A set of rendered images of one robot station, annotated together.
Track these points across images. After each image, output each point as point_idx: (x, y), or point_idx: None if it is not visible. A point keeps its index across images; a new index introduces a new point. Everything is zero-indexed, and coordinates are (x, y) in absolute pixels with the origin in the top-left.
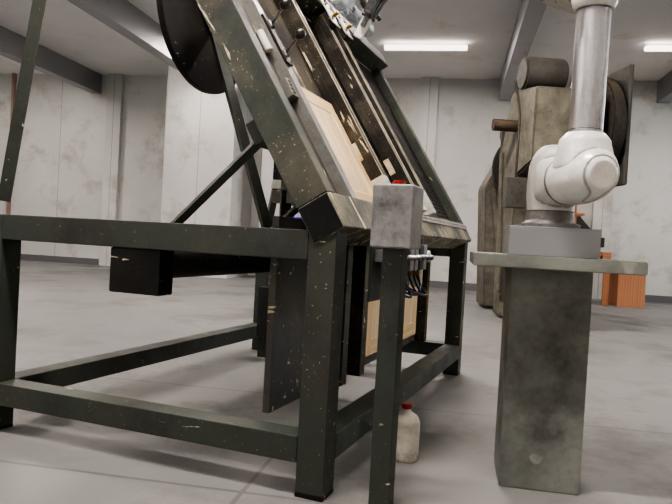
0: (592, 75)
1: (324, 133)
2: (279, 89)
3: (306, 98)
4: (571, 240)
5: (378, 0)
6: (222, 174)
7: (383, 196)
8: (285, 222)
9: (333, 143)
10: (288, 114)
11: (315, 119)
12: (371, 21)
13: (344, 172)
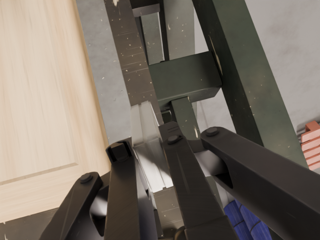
0: None
1: (90, 59)
2: (258, 69)
3: (110, 135)
4: None
5: (220, 208)
6: None
7: None
8: (141, 4)
9: (16, 83)
10: (252, 21)
11: (109, 83)
12: (138, 140)
13: (30, 16)
